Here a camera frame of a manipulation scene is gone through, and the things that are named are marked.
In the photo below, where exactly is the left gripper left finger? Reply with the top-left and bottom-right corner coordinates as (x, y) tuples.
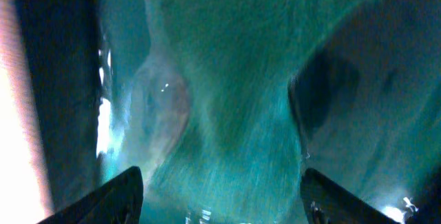
(39, 166), (143, 224)

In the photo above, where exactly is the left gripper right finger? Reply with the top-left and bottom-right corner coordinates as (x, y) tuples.
(300, 168), (397, 224)

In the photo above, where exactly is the green scrubbing sponge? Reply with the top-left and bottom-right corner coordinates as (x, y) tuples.
(145, 0), (371, 223)

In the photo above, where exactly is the black rectangular tray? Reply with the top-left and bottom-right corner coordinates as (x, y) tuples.
(14, 0), (440, 223)

